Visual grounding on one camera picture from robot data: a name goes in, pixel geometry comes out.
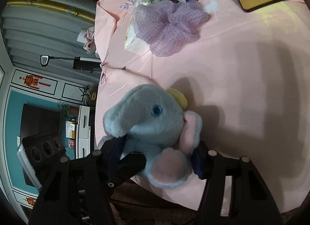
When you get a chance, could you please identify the black stick vacuum cleaner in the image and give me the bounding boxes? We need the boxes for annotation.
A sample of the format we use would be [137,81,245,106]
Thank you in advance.
[40,55,103,73]

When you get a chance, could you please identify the yellow and white tissue pack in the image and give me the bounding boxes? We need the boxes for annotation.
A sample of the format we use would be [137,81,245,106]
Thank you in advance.
[124,20,152,55]

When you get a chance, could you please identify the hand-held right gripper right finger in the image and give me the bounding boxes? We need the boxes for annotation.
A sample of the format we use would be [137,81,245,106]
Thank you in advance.
[191,141,284,225]

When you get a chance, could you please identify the red wall ornament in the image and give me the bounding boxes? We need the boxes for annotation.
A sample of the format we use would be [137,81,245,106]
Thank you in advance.
[19,74,52,90]
[23,196,38,207]

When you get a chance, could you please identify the green potted plant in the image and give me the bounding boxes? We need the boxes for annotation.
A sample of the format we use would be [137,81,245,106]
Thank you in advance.
[81,85,98,106]

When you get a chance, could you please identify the black appliance with round dials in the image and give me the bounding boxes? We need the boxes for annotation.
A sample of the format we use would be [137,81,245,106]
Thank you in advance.
[16,130,67,189]

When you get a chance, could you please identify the lilac mesh cloth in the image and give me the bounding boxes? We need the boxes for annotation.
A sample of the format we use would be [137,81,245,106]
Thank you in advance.
[133,0,211,57]

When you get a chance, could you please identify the white cabinet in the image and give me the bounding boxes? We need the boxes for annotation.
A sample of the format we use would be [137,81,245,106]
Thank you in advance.
[76,105,92,159]

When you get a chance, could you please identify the plant in brown pot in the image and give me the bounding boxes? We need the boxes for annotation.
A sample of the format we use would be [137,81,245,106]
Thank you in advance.
[58,100,80,116]

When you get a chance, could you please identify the blue elephant plush toy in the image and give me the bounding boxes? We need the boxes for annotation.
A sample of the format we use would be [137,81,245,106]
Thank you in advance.
[98,84,202,189]

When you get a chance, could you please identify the pink printed sheet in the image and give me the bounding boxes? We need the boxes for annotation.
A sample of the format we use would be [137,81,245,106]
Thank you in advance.
[93,0,310,212]

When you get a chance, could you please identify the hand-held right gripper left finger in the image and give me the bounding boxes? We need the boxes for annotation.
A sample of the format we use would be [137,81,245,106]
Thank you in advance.
[28,138,147,225]

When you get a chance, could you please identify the black television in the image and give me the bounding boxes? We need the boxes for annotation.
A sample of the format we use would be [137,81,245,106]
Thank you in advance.
[21,103,62,143]

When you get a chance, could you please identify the floral crumpled cloth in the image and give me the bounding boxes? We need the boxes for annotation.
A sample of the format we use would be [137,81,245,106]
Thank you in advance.
[82,27,100,58]

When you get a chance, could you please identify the grey and yellow curtain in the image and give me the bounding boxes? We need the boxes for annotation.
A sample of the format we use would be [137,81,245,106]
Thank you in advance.
[0,0,117,70]

